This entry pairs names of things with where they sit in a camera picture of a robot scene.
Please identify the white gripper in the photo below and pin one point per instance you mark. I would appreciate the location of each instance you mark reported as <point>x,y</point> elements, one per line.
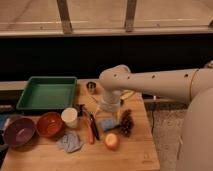
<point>109,106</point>

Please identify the blue sponge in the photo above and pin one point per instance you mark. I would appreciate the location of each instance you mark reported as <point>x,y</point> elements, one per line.
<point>108,124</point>

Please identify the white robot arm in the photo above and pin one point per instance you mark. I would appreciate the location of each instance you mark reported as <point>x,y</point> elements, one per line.
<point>193,87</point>

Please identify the small metal cup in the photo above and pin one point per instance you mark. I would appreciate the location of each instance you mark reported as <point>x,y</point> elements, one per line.
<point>91,87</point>

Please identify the white paper cup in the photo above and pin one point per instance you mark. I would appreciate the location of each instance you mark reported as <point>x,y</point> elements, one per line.
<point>70,117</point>

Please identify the dark grape bunch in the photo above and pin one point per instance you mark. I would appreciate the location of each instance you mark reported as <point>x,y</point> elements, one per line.
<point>126,123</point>

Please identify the red yellow apple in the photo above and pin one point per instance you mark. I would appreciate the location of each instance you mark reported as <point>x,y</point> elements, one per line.
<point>112,141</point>

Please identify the yellow banana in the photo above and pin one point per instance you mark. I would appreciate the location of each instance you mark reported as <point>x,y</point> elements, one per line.
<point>127,94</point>

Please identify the thin wooden brush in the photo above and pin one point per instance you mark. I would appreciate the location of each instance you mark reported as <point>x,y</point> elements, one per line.
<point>95,100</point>

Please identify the grey crumpled cloth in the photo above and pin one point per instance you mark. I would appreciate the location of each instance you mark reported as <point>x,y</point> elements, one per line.
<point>70,142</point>

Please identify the orange bowl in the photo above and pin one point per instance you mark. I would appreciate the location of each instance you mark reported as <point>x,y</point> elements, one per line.
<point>49,124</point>

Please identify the green plastic tray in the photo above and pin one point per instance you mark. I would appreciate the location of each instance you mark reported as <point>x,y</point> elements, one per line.
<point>44,93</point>

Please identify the purple bowl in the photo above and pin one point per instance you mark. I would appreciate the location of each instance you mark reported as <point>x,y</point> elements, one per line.
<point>19,132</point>

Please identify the red handled tool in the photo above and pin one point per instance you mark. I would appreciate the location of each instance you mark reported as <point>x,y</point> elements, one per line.
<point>90,132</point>

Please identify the black handled tool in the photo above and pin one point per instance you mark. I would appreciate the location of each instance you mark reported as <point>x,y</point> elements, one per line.
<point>94,127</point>

